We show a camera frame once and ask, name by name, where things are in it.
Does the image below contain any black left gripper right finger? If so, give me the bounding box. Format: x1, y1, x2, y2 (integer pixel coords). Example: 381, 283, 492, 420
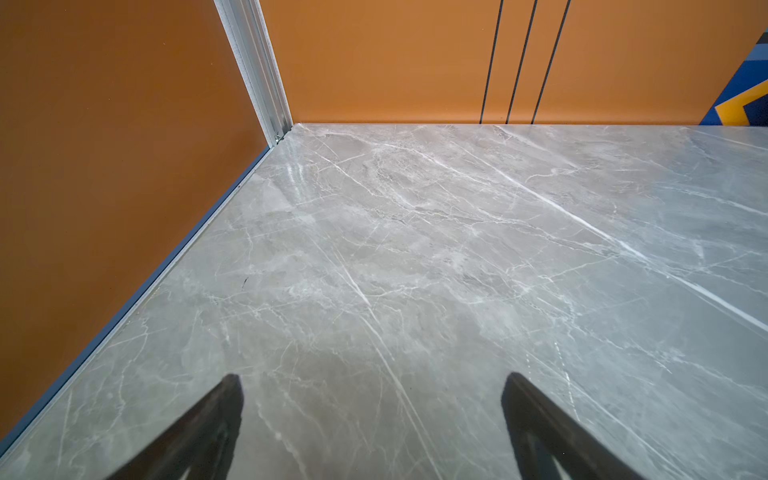
501, 372, 641, 479

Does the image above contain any aluminium corner post left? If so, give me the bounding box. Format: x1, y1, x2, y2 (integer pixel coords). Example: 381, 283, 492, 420
214, 0, 293, 148

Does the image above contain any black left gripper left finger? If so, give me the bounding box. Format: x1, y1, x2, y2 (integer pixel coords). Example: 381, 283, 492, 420
109, 374, 244, 479

